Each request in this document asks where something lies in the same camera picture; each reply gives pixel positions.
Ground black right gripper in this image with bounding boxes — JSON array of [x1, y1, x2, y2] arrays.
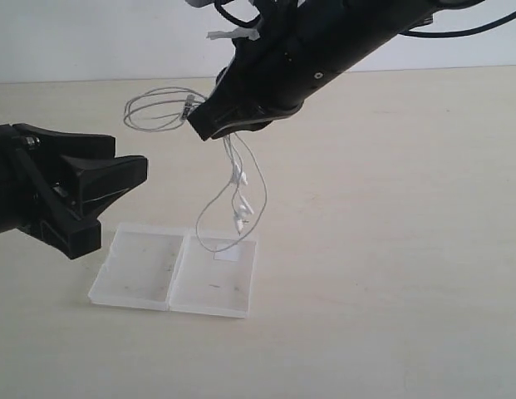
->
[[188, 12, 366, 141]]

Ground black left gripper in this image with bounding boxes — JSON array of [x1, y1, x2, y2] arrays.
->
[[0, 124, 148, 259]]

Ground clear open plastic case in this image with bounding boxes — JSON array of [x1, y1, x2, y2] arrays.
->
[[88, 223, 258, 318]]

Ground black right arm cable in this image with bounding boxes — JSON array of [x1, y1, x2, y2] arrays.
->
[[211, 0, 516, 39]]

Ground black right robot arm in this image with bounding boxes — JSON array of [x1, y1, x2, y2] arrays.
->
[[188, 0, 516, 140]]

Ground white wired earphones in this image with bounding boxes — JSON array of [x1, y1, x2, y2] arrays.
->
[[122, 86, 268, 254]]

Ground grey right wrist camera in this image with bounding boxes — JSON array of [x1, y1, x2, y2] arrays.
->
[[185, 0, 214, 8]]

